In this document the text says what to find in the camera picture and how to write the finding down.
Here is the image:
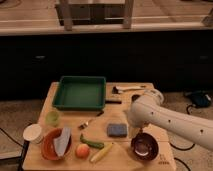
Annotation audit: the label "blue sponge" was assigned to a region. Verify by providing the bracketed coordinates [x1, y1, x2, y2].
[107, 124, 127, 137]

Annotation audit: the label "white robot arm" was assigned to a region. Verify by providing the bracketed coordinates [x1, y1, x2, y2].
[125, 89, 213, 151]

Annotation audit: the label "green plastic tray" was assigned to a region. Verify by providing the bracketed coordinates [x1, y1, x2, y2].
[52, 76, 106, 111]

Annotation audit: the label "dark brown bowl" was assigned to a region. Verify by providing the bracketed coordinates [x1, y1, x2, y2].
[131, 133, 159, 161]

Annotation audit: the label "dark metal cup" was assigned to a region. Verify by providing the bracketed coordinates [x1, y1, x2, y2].
[131, 94, 141, 102]

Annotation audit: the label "yellow corn cob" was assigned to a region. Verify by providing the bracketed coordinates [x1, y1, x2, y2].
[90, 143, 113, 163]

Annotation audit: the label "black marker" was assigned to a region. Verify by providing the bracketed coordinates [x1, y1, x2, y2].
[105, 100, 122, 104]

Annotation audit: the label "dark teal bag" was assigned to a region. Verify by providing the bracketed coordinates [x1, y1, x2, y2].
[186, 91, 212, 108]

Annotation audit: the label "green pepper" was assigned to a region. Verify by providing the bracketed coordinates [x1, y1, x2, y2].
[80, 134, 105, 149]

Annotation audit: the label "orange round fruit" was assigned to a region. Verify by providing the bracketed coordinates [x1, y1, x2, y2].
[75, 144, 90, 158]

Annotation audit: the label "grey folded cloth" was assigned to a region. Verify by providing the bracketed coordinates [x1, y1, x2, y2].
[53, 127, 71, 157]

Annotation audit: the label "small green cup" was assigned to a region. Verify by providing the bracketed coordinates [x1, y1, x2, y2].
[45, 111, 59, 127]

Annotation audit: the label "orange bowl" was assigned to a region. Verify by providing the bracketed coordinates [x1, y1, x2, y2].
[41, 128, 72, 161]

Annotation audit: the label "white paper cup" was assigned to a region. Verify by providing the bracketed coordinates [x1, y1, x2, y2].
[23, 124, 43, 144]

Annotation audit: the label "black power cable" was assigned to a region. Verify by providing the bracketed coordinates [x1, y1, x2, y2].
[169, 103, 201, 152]

